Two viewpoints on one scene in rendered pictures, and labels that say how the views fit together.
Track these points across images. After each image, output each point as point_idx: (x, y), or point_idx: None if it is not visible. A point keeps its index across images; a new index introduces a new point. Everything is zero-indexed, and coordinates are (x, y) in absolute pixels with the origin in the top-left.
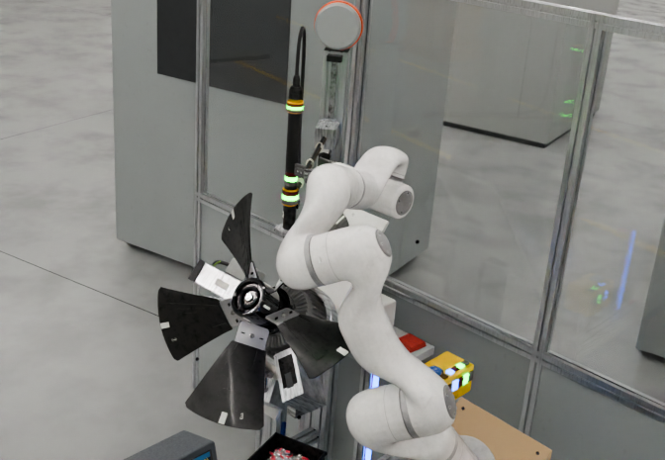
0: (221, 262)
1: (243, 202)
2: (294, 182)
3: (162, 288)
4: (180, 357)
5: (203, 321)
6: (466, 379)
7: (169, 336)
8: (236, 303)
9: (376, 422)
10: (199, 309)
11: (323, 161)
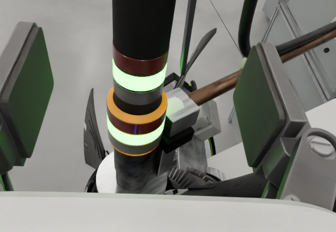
0: (192, 87)
1: (204, 39)
2: (132, 92)
3: (92, 90)
4: (87, 162)
5: (97, 154)
6: None
7: (85, 138)
8: (94, 181)
9: None
10: (95, 140)
11: (259, 88)
